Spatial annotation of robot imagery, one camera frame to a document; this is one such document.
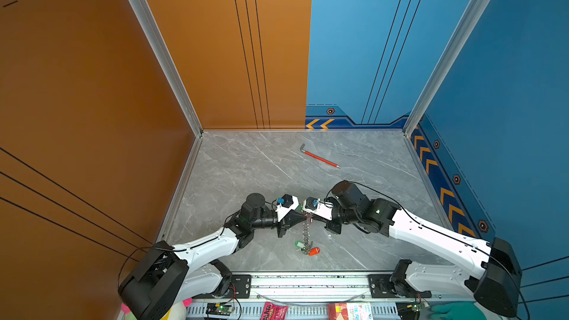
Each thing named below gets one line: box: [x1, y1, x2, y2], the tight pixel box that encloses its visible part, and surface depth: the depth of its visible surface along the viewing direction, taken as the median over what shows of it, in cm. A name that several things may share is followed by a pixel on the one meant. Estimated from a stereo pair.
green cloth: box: [428, 300, 487, 320], surface depth 69 cm
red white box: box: [326, 302, 375, 320], surface depth 67 cm
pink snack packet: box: [260, 301, 289, 320], surface depth 70 cm
